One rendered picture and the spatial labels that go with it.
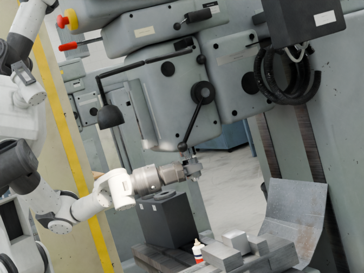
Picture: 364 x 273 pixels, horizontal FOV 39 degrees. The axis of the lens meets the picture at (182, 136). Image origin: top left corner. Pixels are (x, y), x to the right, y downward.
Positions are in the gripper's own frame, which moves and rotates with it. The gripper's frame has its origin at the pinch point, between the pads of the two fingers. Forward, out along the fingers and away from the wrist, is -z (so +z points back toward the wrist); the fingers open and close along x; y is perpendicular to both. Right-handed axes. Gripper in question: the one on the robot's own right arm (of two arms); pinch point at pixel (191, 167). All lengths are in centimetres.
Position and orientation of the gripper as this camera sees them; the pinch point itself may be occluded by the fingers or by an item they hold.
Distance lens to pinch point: 160.8
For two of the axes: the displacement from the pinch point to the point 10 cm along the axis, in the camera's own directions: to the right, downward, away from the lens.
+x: -1.2, -0.8, 9.9
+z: -9.6, 2.8, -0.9
